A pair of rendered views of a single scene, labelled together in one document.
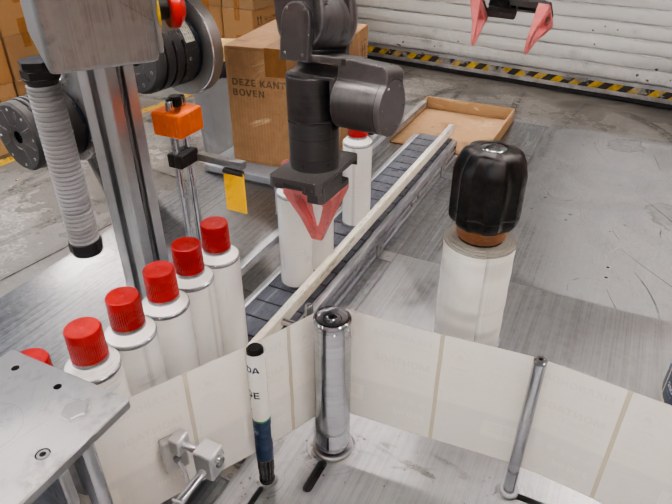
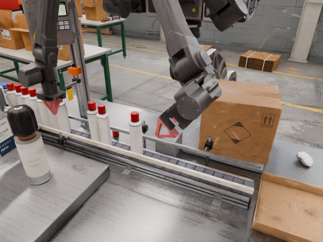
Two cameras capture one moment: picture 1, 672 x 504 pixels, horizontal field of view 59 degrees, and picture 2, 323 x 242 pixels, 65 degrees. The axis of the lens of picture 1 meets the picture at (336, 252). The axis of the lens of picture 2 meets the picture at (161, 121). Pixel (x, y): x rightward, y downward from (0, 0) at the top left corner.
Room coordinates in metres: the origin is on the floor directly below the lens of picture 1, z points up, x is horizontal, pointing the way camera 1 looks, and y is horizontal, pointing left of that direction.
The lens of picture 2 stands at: (1.06, -0.91, 1.55)
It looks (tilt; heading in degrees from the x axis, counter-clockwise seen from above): 30 degrees down; 89
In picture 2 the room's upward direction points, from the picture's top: straight up
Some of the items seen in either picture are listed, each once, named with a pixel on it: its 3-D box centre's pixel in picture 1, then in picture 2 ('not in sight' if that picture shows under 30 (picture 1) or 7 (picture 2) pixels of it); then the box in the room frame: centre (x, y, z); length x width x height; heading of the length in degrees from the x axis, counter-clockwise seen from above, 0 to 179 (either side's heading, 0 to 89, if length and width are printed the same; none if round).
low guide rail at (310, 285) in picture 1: (362, 227); (121, 151); (0.90, -0.05, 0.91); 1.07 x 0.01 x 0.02; 154
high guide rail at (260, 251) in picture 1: (324, 193); (130, 132); (0.93, 0.02, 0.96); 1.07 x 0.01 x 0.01; 154
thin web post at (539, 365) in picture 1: (523, 431); not in sight; (0.39, -0.18, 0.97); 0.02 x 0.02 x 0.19
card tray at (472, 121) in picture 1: (454, 125); (303, 211); (1.55, -0.32, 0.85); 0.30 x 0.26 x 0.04; 154
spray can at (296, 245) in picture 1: (295, 225); (94, 122); (0.78, 0.06, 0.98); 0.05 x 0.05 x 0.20
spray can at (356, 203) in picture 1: (357, 171); (135, 134); (0.97, -0.04, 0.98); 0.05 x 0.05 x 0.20
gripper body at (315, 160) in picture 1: (314, 148); (49, 87); (0.63, 0.02, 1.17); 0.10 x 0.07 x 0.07; 154
